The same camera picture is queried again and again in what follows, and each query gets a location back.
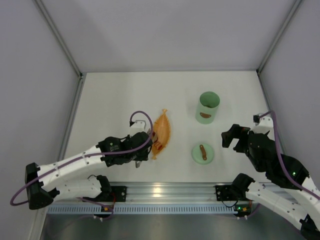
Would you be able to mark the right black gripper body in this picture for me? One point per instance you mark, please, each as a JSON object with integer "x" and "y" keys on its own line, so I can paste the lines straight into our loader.
{"x": 241, "y": 140}

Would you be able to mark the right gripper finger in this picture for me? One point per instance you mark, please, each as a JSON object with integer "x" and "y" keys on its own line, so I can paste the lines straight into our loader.
{"x": 230, "y": 135}
{"x": 242, "y": 144}

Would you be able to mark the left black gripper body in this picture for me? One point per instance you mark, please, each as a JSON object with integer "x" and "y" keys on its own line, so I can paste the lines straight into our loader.
{"x": 147, "y": 144}

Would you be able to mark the food pieces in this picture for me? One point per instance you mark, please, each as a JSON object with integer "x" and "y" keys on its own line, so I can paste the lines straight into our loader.
{"x": 156, "y": 143}

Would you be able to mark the green lid with leather strap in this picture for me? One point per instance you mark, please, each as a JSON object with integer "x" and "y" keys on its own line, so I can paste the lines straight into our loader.
{"x": 202, "y": 154}

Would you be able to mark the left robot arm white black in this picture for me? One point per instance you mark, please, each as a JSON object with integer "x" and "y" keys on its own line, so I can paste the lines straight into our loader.
{"x": 76, "y": 177}

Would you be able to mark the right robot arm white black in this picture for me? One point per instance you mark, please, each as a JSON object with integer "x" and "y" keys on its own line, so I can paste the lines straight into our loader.
{"x": 282, "y": 170}

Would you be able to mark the green cylindrical lunch container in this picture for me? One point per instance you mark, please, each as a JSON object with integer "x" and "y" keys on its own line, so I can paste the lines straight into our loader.
{"x": 207, "y": 107}

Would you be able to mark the orange woven boat basket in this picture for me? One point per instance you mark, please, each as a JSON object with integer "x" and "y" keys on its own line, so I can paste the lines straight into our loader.
{"x": 162, "y": 128}

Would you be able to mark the right controller board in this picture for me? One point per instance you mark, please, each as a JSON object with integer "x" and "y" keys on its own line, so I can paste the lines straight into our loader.
{"x": 243, "y": 208}

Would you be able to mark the controller board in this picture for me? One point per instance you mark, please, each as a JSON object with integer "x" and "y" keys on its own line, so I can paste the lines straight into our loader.
{"x": 106, "y": 208}
{"x": 243, "y": 208}

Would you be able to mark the left controller board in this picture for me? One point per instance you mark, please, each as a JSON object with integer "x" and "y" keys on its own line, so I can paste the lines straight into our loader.
{"x": 106, "y": 208}

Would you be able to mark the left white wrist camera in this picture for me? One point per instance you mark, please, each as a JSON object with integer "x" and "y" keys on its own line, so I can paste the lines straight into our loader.
{"x": 138, "y": 124}

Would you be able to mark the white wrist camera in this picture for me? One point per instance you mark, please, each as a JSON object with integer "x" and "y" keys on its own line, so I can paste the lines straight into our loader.
{"x": 138, "y": 124}
{"x": 263, "y": 124}

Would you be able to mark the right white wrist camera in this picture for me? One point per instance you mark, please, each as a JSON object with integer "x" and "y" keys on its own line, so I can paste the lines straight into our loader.
{"x": 263, "y": 124}

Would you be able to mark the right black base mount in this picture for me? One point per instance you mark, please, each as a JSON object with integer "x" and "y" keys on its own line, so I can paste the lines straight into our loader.
{"x": 224, "y": 193}

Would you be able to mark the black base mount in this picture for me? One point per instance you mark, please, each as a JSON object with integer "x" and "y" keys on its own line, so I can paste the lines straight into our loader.
{"x": 224, "y": 193}
{"x": 118, "y": 193}

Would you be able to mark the aluminium mounting rail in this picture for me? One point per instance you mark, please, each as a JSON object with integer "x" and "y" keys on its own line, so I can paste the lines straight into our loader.
{"x": 170, "y": 192}

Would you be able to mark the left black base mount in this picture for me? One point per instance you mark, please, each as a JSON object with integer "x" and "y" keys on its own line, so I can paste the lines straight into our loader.
{"x": 118, "y": 193}

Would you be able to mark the slotted grey cable duct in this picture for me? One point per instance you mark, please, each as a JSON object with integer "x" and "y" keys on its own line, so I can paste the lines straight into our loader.
{"x": 142, "y": 209}

